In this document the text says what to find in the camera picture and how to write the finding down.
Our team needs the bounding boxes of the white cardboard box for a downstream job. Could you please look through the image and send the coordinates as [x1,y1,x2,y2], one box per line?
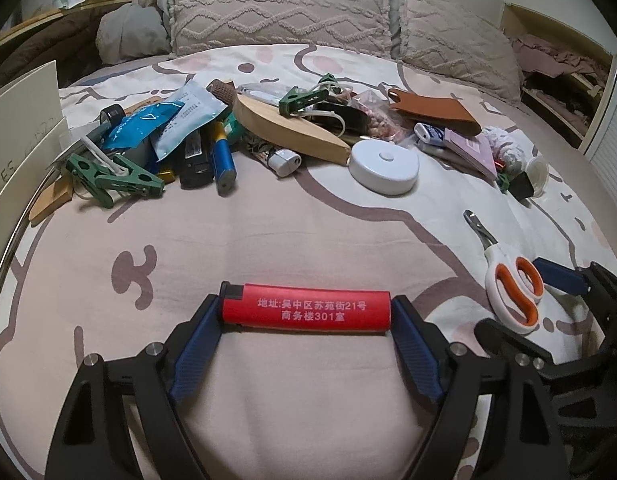
[0,60,72,221]

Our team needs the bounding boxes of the white sachet packet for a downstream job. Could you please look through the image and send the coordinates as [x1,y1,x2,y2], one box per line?
[151,82,228,160]

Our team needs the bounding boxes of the blue foil packet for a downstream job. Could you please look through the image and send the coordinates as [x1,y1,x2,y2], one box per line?
[102,102,184,150]

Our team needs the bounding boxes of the wooden boat-shaped block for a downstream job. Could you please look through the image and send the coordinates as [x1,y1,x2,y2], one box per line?
[232,94,352,166]

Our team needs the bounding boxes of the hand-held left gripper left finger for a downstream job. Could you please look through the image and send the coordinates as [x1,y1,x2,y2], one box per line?
[43,294,224,480]

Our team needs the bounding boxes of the clear plastic cup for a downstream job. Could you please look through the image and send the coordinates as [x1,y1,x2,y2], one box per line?
[526,156,550,197]

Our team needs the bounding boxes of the white orange scissors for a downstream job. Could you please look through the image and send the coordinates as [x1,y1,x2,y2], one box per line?
[463,209,545,335]

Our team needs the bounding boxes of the printed blanket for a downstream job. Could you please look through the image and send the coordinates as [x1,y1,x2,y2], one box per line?
[0,42,617,480]

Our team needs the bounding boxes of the grey cushion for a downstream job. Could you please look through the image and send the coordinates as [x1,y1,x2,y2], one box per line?
[96,2,172,66]

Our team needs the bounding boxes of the white louvred door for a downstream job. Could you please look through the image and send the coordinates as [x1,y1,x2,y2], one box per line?
[583,50,617,186]

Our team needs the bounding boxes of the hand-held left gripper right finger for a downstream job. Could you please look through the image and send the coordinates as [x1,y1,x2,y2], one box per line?
[391,295,574,480]

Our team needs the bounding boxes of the blue battery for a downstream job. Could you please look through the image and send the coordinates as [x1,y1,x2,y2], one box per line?
[211,122,238,196]

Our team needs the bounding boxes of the brown leather case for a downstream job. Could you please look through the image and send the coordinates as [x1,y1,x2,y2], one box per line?
[387,88,482,137]

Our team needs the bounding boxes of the pink wallet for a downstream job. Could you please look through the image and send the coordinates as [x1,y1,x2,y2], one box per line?
[441,129,499,181]

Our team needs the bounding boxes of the wooden ledge shelf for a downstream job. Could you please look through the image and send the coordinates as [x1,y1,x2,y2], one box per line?
[0,0,136,53]

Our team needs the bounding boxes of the brown folded blanket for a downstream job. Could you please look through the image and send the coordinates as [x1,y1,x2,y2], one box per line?
[0,7,139,96]

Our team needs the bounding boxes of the white plastic strap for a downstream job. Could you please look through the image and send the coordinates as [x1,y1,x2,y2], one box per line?
[81,137,135,183]

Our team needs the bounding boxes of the alcove shelf with clothes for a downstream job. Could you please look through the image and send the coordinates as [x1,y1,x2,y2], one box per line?
[499,2,617,151]

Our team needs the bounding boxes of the red lighter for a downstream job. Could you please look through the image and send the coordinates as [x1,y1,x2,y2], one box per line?
[217,281,392,335]

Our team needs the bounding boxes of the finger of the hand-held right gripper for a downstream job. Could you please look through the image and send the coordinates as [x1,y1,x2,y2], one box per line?
[475,317,557,376]
[533,257,617,323]

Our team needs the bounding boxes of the black rectangular device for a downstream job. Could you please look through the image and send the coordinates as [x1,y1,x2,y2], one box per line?
[179,127,214,189]

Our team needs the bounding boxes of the bag of pink beads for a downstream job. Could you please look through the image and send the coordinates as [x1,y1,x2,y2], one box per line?
[359,89,415,142]

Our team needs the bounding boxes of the small black cube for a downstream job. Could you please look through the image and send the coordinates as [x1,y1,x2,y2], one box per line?
[509,172,535,199]

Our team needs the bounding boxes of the small blue white tube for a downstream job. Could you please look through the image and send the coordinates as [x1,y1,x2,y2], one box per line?
[413,122,447,154]

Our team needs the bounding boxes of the beige knit pillow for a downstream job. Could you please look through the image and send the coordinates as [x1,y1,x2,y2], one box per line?
[397,0,525,107]
[167,0,393,57]

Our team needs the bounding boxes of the white round device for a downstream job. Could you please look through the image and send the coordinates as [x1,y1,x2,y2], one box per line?
[349,139,420,196]

